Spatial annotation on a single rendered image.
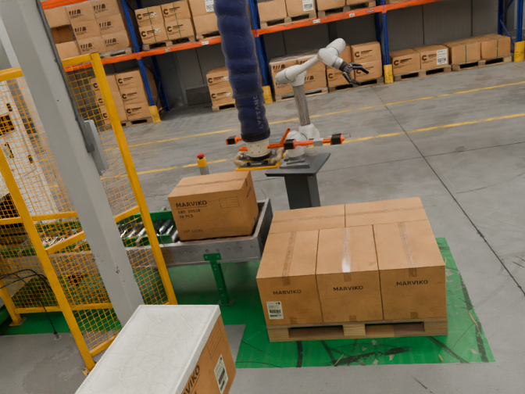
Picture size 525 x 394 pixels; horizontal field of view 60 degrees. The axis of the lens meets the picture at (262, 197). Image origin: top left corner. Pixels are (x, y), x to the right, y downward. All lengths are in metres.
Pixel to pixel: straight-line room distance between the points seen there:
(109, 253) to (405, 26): 10.18
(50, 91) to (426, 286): 2.46
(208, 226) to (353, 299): 1.29
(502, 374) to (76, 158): 2.72
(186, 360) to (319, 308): 1.49
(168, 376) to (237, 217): 1.94
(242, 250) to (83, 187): 1.34
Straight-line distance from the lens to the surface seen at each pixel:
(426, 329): 3.32
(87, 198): 2.81
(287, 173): 4.14
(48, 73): 2.68
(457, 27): 12.40
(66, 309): 3.47
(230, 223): 3.61
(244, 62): 3.29
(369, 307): 3.18
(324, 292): 3.11
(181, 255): 3.70
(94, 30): 11.38
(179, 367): 1.87
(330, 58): 3.79
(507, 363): 3.23
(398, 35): 12.08
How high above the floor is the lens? 2.23
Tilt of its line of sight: 23 degrees down
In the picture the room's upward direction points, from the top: 11 degrees counter-clockwise
